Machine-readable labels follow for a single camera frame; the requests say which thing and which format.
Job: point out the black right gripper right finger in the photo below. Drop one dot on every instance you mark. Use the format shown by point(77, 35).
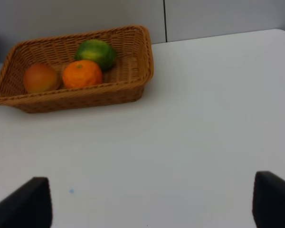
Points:
point(268, 206)

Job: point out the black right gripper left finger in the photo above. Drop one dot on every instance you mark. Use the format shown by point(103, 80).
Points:
point(30, 206)

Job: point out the red orange peach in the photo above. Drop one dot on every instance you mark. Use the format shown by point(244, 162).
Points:
point(40, 78)

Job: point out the orange mandarin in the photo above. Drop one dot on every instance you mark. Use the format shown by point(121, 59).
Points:
point(82, 73)

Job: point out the green citrus fruit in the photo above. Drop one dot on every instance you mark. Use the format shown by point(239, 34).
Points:
point(98, 51)

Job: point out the light orange wicker basket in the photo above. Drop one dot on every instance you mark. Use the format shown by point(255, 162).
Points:
point(123, 83)

